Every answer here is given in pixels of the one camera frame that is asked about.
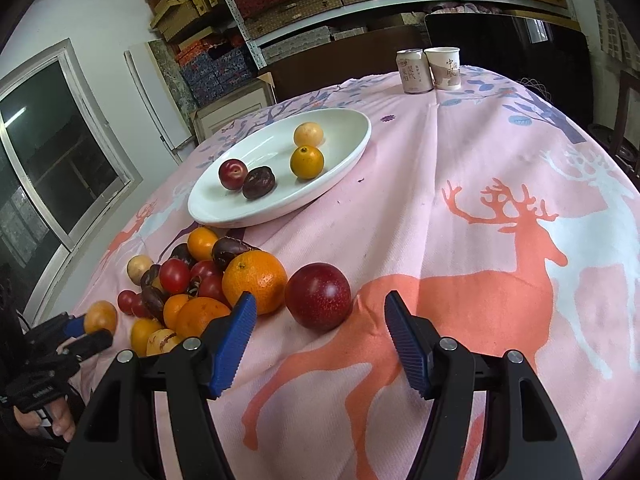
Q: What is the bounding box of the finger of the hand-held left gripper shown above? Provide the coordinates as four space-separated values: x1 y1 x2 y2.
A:
27 312 90 344
56 329 114 361

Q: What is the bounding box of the pale beige round fruit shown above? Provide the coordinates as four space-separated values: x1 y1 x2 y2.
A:
293 122 325 149

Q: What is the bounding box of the white leaning board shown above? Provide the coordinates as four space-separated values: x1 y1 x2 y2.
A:
124 37 197 155

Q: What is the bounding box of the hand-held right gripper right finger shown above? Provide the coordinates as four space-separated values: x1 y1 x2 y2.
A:
384 291 584 480

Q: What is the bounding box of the brown wooden panel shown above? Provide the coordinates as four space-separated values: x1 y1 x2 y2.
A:
259 24 432 105

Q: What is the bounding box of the black-dotted yellow kumquat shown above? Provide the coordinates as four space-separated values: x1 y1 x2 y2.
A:
290 145 325 180

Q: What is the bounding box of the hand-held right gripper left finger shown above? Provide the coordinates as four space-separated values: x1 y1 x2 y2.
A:
59 291 259 480

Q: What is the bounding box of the dark wooden chair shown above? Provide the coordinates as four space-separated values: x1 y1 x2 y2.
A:
590 67 640 176

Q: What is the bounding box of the white oval plate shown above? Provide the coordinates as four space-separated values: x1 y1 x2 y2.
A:
187 108 372 227

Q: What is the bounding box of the person's left hand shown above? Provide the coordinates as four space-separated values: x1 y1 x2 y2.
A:
12 395 77 443

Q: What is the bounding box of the beige framed panel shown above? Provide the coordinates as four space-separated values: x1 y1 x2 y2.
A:
189 72 279 145

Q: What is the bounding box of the small dark red plum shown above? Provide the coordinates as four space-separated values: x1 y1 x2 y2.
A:
218 159 248 191

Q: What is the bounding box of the large orange tangerine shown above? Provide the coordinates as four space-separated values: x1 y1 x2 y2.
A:
221 250 289 316

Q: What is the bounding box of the pale drink can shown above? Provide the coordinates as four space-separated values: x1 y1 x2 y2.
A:
396 48 434 94

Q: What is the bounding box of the stack of tan boxes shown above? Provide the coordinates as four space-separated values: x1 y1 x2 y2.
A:
144 0 237 45

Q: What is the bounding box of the orange beige round fruit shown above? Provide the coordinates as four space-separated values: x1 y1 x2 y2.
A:
83 300 118 336

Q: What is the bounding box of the large red plum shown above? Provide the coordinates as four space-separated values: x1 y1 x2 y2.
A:
285 262 352 331

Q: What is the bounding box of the black glossy panel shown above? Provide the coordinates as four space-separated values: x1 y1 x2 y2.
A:
424 12 592 128

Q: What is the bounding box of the printed paper cup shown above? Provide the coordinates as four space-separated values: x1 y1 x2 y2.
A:
424 46 462 91

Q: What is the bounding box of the aluminium frame window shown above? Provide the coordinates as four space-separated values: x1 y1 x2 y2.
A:
0 39 145 313

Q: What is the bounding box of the spotted yellow fruit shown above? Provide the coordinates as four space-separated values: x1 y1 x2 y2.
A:
145 329 185 357

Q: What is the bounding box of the pink deer print tablecloth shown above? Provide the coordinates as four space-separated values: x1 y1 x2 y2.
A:
65 65 640 480

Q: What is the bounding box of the orange persimmon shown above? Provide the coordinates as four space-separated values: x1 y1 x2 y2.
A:
175 297 232 341

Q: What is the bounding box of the yellowish longan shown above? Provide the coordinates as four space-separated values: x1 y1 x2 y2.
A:
126 254 154 284

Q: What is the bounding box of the stack of blue patterned boxes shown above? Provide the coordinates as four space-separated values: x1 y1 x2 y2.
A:
176 42 260 113

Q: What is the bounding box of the white metal shelf rack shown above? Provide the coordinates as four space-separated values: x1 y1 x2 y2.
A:
205 0 583 70

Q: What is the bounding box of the orange cherry tomato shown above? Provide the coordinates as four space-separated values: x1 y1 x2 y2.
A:
163 294 193 330
187 227 221 261

